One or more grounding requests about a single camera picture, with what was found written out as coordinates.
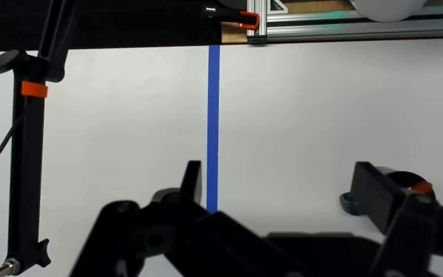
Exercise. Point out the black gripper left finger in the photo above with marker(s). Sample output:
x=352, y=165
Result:
x=125, y=234

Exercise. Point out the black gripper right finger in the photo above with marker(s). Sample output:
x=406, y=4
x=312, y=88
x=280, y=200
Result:
x=411, y=237

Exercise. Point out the orange capped sharpie marker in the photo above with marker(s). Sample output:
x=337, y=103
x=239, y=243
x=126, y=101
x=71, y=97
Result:
x=423, y=188

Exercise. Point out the blue tape line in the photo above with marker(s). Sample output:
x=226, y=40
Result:
x=212, y=128

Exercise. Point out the orange black spring clamp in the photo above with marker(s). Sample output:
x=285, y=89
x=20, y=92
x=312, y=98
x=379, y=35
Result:
x=240, y=18

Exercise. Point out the black camera stand pole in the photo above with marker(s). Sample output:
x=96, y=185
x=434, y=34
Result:
x=31, y=74

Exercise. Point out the aluminium extrusion rail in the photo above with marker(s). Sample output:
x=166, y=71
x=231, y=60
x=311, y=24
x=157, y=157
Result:
x=340, y=20

